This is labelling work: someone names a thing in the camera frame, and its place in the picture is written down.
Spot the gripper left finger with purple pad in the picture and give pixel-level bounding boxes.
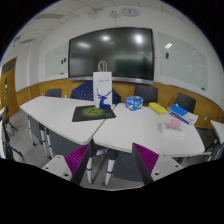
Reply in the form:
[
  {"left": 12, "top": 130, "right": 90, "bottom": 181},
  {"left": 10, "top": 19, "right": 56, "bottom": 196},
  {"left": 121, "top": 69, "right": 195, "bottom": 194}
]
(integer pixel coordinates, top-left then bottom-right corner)
[{"left": 42, "top": 144, "right": 91, "bottom": 185}]

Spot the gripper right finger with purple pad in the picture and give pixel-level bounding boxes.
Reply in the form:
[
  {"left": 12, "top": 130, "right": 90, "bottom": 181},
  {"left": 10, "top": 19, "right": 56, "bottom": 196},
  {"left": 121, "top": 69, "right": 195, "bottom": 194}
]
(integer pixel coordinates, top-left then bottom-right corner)
[{"left": 132, "top": 143, "right": 182, "bottom": 185}]

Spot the white box with pink card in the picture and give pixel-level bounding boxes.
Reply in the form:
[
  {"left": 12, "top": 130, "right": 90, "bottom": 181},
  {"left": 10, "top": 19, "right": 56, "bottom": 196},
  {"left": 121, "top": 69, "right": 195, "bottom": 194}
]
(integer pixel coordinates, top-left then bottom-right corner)
[{"left": 158, "top": 119, "right": 185, "bottom": 137}]

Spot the right white table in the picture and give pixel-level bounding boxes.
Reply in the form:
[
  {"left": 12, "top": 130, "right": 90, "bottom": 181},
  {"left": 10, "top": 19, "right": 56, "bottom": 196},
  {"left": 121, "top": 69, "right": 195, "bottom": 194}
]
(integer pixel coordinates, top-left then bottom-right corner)
[{"left": 92, "top": 102, "right": 206, "bottom": 186}]

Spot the white table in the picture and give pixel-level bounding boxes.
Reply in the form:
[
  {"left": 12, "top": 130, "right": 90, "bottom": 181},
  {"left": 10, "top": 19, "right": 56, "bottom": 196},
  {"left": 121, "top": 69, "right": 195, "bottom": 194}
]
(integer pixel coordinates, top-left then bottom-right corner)
[
  {"left": 92, "top": 102, "right": 206, "bottom": 186},
  {"left": 20, "top": 96, "right": 104, "bottom": 155}
]

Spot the left white table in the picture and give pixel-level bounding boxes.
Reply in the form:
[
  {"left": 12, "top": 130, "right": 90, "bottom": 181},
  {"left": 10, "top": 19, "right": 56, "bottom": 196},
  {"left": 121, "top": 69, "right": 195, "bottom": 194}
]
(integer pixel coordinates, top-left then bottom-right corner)
[{"left": 20, "top": 96, "right": 104, "bottom": 155}]

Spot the black mouse mat green print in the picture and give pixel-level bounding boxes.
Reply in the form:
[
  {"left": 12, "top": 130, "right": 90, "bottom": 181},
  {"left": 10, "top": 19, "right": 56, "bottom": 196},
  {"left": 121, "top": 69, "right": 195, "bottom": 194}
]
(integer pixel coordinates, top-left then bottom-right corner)
[{"left": 72, "top": 105, "right": 116, "bottom": 122}]

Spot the yellow flat box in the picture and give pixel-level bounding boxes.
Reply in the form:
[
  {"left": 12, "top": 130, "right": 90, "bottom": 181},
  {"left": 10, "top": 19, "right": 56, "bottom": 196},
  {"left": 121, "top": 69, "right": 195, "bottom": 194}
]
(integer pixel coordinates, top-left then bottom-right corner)
[{"left": 149, "top": 102, "right": 166, "bottom": 114}]

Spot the white book under blue book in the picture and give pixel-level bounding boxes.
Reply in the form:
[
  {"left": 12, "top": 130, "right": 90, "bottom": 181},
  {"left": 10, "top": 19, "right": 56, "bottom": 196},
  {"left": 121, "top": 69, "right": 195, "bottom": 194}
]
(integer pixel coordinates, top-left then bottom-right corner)
[{"left": 170, "top": 112, "right": 198, "bottom": 126}]

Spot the blue tissue box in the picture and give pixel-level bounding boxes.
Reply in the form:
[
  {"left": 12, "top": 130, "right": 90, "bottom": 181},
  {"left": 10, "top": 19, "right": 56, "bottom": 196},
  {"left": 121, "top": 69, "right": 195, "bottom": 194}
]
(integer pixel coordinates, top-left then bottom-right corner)
[{"left": 126, "top": 96, "right": 143, "bottom": 111}]

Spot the dark grey chair middle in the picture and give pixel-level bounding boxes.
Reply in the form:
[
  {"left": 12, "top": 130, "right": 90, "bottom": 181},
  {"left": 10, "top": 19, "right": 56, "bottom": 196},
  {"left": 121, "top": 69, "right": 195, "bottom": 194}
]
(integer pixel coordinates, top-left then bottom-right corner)
[{"left": 134, "top": 85, "right": 158, "bottom": 103}]

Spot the dark grey chair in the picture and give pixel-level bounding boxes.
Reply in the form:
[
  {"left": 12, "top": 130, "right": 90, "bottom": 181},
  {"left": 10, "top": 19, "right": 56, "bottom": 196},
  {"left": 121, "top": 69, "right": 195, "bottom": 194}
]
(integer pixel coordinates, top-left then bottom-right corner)
[
  {"left": 134, "top": 85, "right": 158, "bottom": 103},
  {"left": 176, "top": 93, "right": 196, "bottom": 113},
  {"left": 45, "top": 88, "right": 62, "bottom": 97}
]

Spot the dark grey chair right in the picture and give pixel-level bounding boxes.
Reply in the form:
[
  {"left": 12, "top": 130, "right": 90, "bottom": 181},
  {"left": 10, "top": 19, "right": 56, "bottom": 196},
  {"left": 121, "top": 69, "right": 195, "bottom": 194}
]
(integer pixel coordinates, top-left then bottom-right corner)
[{"left": 176, "top": 93, "right": 196, "bottom": 113}]

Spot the dark grey chair left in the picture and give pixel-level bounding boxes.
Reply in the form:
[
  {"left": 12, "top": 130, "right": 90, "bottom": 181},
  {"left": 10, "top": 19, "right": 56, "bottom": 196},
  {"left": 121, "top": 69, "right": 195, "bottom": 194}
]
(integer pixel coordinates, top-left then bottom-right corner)
[{"left": 45, "top": 88, "right": 62, "bottom": 97}]

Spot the white paper bag blue deer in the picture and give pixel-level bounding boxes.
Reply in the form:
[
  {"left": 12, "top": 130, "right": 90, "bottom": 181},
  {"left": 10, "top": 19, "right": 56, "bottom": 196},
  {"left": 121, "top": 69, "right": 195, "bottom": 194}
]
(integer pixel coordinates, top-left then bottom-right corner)
[{"left": 93, "top": 61, "right": 112, "bottom": 108}]

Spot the wooden door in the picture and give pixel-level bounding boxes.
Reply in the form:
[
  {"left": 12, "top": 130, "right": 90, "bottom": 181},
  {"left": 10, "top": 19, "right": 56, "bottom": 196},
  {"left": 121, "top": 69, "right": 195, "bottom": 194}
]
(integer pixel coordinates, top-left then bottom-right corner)
[{"left": 0, "top": 58, "right": 19, "bottom": 116}]

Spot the left whiteboard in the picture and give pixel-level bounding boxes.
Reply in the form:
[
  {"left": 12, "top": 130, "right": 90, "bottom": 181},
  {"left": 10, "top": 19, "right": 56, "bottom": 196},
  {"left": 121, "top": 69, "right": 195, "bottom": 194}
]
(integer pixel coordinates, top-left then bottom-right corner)
[{"left": 45, "top": 43, "right": 69, "bottom": 78}]

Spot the whiteboard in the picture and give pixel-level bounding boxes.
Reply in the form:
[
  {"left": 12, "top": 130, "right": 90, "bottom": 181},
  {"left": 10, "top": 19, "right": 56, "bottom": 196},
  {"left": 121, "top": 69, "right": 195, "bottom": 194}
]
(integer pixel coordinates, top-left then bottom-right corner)
[
  {"left": 45, "top": 43, "right": 69, "bottom": 78},
  {"left": 158, "top": 33, "right": 208, "bottom": 90}
]

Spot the right whiteboard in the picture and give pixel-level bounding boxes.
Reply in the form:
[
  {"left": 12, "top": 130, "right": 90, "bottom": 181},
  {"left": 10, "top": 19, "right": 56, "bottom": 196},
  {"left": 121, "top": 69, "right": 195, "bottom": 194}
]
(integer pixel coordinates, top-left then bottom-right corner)
[{"left": 158, "top": 33, "right": 208, "bottom": 90}]

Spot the large black wall screen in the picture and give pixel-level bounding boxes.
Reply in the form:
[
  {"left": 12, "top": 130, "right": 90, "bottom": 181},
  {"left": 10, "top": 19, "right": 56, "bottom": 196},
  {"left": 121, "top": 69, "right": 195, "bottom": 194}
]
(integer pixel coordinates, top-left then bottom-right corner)
[{"left": 68, "top": 27, "right": 154, "bottom": 84}]

